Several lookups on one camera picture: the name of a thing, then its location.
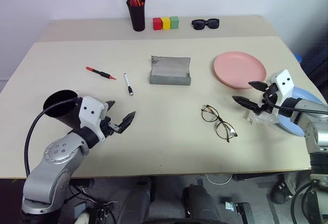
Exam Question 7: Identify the light blue plate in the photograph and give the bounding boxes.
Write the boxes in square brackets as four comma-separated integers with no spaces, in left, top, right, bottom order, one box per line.
[276,87,328,137]

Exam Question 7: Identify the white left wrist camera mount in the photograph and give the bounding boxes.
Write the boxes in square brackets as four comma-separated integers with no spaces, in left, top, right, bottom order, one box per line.
[78,96,110,141]

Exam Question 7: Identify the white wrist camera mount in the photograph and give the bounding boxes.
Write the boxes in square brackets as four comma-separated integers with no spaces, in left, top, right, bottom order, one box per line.
[78,96,110,141]
[265,69,294,107]

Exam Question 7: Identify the thin-rimmed clear eyeglasses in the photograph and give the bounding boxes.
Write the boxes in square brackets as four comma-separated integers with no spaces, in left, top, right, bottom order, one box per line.
[201,104,238,143]

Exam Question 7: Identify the black conical pen cup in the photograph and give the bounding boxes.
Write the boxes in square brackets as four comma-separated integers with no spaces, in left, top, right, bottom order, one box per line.
[43,89,83,130]

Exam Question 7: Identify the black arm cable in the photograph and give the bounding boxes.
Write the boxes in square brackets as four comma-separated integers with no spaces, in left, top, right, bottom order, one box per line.
[24,98,79,178]
[263,93,328,114]

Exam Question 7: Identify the grey open glasses case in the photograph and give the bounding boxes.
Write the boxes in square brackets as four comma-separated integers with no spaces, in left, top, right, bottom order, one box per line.
[149,55,192,86]

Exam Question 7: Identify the clear plastic box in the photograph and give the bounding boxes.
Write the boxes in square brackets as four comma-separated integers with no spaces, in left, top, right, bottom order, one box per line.
[245,110,279,126]

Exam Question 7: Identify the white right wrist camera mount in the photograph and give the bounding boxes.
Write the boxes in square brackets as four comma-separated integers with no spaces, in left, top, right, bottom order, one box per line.
[265,69,294,107]

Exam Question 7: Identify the red and black pen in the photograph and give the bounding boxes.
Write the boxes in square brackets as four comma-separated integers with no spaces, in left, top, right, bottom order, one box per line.
[86,66,117,80]

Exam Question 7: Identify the dark grey rounded shape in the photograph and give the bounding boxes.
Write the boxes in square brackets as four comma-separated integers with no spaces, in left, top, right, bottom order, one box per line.
[116,177,156,224]
[182,180,222,224]

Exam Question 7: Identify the pink plate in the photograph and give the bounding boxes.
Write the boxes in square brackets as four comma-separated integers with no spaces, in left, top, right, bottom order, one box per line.
[214,51,267,90]

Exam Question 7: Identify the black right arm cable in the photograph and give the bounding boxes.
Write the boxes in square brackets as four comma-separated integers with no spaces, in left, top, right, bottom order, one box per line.
[263,93,328,114]

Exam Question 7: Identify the black sunglasses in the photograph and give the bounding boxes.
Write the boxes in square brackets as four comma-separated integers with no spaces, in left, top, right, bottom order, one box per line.
[191,18,219,31]

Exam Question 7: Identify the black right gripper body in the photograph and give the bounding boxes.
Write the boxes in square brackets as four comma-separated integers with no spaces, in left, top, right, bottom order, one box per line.
[257,83,280,115]

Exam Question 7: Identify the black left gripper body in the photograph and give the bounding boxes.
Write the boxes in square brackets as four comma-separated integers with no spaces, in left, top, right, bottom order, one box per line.
[99,116,121,137]

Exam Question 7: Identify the white cable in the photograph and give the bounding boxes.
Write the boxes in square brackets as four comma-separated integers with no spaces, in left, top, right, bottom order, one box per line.
[206,174,233,185]

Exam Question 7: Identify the white marker with black cap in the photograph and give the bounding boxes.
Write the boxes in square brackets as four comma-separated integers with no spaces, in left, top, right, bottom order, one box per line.
[124,73,134,96]

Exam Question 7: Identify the black upright pen holder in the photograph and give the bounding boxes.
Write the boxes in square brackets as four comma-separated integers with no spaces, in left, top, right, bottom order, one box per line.
[127,0,146,32]

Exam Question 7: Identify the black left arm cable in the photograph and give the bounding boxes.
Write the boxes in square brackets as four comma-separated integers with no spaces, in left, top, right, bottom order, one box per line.
[24,98,79,178]

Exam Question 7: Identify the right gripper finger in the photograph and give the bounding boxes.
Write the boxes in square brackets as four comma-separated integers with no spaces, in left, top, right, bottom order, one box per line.
[248,80,269,91]
[232,95,259,112]

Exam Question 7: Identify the dark shoe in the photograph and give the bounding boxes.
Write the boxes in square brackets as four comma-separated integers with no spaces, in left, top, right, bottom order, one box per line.
[271,180,294,205]

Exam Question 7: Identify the metal floor bracket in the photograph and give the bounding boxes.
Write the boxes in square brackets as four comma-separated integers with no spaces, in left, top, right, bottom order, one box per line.
[224,201,256,224]

